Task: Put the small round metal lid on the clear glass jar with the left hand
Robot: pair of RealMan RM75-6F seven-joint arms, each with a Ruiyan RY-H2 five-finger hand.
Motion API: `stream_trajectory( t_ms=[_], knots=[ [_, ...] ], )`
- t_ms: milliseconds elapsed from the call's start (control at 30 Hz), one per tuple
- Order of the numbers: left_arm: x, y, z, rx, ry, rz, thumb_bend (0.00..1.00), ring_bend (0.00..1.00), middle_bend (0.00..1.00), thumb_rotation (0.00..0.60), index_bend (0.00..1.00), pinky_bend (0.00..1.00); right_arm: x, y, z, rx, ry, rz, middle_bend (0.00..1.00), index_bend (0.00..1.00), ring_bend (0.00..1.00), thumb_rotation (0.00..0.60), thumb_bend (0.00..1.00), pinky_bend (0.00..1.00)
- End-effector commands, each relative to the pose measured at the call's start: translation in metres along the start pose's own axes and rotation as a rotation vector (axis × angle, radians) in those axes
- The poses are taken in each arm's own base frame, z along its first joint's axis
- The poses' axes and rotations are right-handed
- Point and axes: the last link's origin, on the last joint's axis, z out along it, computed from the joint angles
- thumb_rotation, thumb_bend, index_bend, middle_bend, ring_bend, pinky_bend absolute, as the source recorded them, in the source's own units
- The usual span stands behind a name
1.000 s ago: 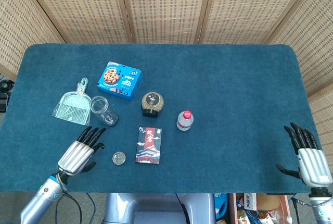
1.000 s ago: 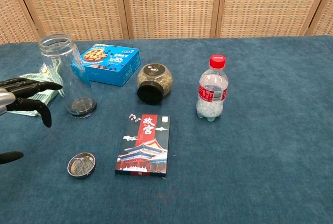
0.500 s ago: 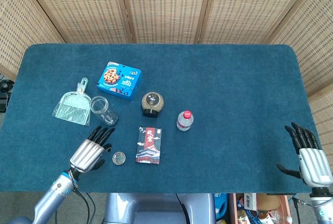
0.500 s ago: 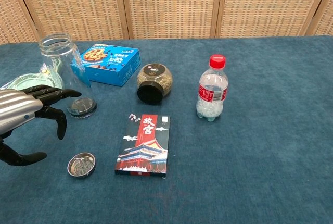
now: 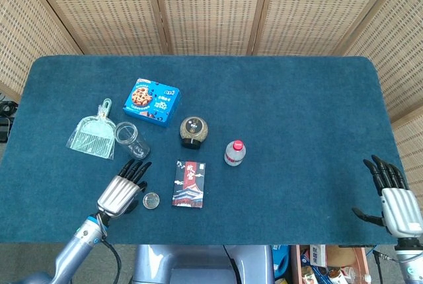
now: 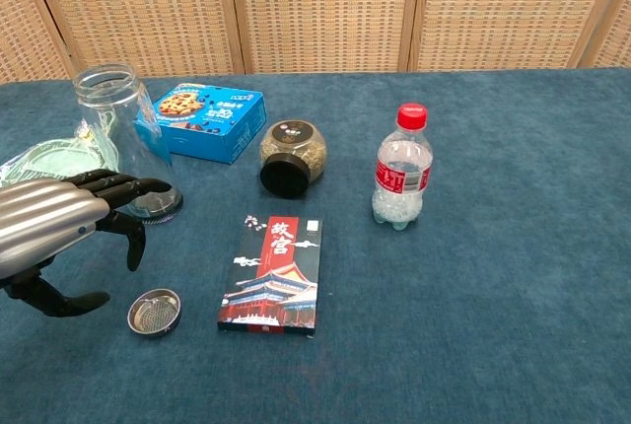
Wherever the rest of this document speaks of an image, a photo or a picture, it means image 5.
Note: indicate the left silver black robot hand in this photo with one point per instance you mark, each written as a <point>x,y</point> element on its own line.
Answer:
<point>117,195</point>

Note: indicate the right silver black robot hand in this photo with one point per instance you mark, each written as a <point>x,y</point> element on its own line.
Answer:
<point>401,208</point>

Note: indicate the round metal strainer lid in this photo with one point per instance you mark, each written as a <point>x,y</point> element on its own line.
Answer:
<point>151,200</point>

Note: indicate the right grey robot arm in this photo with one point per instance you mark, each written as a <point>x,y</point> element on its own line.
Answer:
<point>411,261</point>

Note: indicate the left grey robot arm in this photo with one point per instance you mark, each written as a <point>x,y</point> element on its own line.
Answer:
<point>77,247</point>

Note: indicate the clear glass jar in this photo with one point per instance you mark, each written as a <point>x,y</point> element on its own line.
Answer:
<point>132,140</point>

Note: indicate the dark palace print card box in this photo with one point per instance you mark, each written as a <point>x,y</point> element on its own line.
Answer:
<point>189,185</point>

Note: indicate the orange crate with packages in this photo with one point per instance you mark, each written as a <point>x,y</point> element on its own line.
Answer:
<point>330,264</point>

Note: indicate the grey robot torso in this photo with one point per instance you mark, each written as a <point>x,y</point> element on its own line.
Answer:
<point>185,264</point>

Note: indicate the blue cookie box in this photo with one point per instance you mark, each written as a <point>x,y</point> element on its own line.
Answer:
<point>152,102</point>

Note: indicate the tea jar with black lid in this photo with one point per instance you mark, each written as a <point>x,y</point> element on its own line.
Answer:
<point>193,130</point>

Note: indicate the plastic bottle with red cap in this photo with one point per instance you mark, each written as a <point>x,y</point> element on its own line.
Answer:
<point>235,155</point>

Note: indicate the blue package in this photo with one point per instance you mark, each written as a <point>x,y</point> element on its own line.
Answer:
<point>281,259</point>

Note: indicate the blue table cloth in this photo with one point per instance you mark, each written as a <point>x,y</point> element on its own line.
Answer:
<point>291,115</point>

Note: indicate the woven wooden folding screen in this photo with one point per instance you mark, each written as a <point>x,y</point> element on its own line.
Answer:
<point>211,10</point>

